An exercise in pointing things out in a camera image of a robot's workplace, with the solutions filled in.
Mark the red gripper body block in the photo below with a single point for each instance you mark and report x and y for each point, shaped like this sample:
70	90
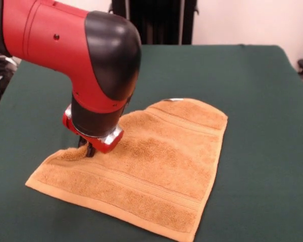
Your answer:
101	143

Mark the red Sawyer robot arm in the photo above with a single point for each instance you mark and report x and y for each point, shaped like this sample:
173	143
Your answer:
78	55

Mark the dark green table cloth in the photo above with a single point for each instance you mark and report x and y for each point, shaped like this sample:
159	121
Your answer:
242	75

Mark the tan terry towel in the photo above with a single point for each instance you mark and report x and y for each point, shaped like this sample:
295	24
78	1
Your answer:
154	164

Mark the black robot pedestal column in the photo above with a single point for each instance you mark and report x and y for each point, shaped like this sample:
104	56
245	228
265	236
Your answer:
164	22

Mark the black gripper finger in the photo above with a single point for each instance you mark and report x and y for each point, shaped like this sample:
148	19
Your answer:
90	151
80	141

